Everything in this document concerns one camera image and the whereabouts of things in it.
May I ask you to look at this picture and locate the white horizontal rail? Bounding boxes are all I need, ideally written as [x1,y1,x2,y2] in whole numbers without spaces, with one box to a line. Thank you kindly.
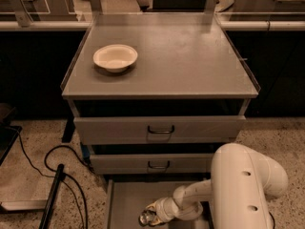
[0,20,305,31]

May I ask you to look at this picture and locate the black cable left floor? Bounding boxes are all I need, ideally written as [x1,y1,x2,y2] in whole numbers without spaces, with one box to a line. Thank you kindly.
[6,125,93,229]

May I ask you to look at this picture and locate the black bar on floor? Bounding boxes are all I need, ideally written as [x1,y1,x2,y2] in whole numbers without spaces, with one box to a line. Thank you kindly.
[39,164,64,229]

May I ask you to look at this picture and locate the grey drawer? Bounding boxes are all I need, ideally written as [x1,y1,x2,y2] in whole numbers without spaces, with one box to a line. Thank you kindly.
[104,180,214,229]
[90,154,214,175]
[74,115,246,145]

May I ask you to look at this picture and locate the grey drawer cabinet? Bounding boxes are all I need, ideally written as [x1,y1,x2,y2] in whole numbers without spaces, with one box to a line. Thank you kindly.
[60,12,261,229]

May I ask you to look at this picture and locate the dark tray left edge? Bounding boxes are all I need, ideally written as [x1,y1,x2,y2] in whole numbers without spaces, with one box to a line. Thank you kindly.
[0,126,22,166]

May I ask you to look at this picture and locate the silver redbull can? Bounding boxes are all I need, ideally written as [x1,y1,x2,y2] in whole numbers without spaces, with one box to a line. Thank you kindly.
[138,210,156,226]

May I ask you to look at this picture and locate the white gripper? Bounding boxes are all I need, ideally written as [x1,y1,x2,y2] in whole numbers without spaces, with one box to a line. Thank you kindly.
[146,198,178,226]

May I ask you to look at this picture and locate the top grey drawer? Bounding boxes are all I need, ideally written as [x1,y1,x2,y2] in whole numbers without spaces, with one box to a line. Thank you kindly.
[74,115,246,145]

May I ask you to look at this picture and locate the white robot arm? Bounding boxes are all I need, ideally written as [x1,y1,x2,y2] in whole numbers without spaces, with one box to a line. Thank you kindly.
[139,143,288,229]

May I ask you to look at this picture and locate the middle grey drawer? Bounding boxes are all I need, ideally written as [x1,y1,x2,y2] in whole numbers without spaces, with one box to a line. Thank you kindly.
[90,154,214,175]

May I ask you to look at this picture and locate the white paper bowl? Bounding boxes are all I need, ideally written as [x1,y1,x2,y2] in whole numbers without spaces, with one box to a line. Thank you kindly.
[93,44,138,73]

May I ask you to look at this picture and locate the bottom grey drawer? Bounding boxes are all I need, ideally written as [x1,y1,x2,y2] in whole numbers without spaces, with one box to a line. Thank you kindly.
[104,180,214,229]

